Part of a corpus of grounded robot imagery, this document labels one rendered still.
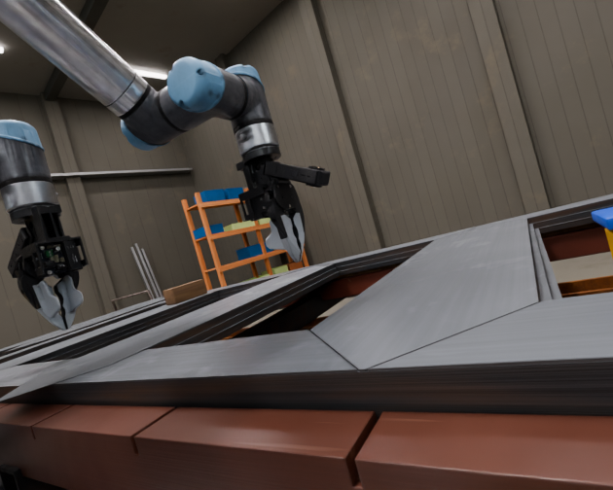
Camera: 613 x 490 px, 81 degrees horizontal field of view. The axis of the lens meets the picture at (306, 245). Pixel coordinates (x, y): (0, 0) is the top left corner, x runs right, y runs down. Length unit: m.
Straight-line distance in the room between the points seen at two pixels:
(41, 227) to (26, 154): 0.13
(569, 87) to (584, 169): 1.17
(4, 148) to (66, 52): 0.21
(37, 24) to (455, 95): 6.56
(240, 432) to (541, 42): 6.67
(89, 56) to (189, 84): 0.15
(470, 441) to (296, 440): 0.09
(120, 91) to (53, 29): 0.10
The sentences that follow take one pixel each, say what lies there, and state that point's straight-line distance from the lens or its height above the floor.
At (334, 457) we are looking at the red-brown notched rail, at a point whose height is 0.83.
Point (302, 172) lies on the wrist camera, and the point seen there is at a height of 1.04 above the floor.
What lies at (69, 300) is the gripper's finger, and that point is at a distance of 0.78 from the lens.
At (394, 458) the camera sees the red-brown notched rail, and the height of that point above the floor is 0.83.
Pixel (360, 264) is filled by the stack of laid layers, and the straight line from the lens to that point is 0.91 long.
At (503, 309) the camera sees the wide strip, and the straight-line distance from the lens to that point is 0.27.
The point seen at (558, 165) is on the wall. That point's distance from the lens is 6.54.
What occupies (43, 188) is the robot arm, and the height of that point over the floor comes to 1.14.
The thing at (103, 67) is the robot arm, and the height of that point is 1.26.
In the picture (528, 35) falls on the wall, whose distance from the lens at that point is 6.82.
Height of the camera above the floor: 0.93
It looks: 1 degrees down
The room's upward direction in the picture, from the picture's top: 16 degrees counter-clockwise
